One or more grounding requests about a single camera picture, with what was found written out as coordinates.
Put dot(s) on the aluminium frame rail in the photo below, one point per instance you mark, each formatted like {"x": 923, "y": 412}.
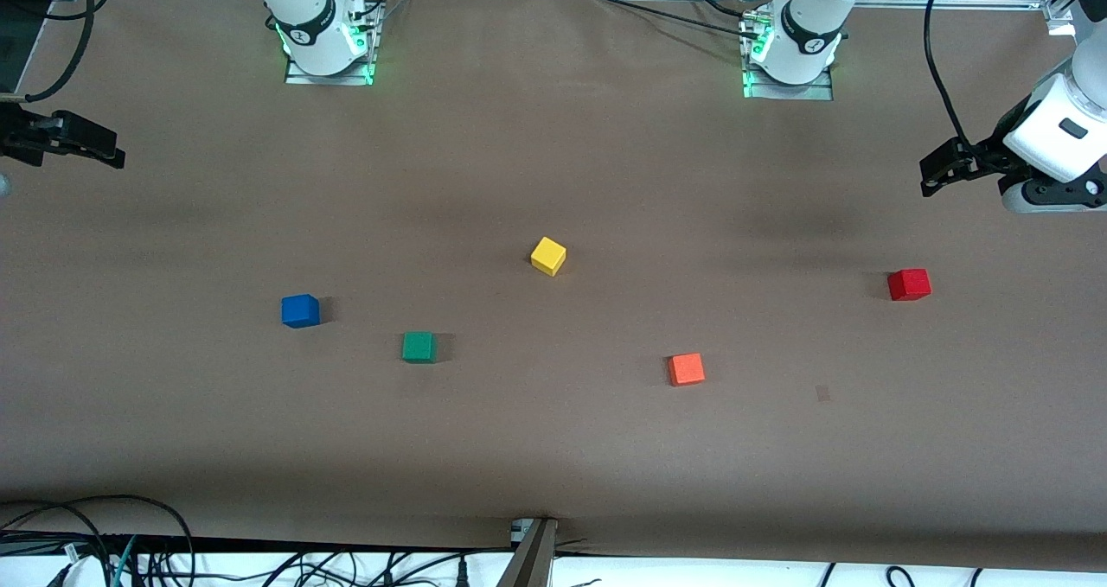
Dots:
{"x": 951, "y": 3}

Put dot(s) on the green cube block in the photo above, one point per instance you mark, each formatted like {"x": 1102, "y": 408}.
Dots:
{"x": 419, "y": 347}

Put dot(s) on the orange cube block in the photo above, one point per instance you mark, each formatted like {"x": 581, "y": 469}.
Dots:
{"x": 686, "y": 369}

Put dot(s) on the blue cube block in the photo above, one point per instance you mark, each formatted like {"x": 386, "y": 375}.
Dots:
{"x": 300, "y": 312}

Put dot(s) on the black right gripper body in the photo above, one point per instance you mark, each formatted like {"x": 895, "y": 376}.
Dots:
{"x": 19, "y": 132}

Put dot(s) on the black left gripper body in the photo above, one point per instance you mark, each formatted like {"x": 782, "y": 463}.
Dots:
{"x": 987, "y": 154}

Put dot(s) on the yellow cube block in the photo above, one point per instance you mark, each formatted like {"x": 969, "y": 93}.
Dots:
{"x": 547, "y": 256}

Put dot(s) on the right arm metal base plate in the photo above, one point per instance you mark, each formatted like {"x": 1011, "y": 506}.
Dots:
{"x": 298, "y": 77}

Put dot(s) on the brown paper table cover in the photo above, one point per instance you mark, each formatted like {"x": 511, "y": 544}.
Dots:
{"x": 553, "y": 449}

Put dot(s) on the red cube block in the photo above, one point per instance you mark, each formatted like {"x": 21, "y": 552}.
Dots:
{"x": 909, "y": 285}

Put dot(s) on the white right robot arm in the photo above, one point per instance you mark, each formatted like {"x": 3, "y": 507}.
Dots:
{"x": 303, "y": 16}

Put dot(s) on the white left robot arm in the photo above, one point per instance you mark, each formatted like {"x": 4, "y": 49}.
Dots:
{"x": 809, "y": 16}

